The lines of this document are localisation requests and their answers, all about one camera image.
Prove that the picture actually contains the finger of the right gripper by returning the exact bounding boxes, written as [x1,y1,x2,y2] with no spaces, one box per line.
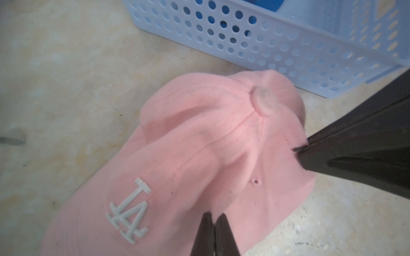
[308,70,410,144]
[293,127,410,199]

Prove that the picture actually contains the light blue plastic basket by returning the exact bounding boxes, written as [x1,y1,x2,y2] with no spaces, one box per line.
[124,0,410,98]

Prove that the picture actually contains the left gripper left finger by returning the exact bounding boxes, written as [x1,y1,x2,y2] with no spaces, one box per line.
[190,212,215,256]

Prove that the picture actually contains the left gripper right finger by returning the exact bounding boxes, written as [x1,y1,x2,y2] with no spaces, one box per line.
[214,213,241,256]

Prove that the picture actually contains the pink baseball cap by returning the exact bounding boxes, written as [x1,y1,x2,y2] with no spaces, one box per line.
[41,70,315,256]

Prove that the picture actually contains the blue baseball cap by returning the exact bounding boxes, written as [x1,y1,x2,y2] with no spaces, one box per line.
[245,0,285,12]

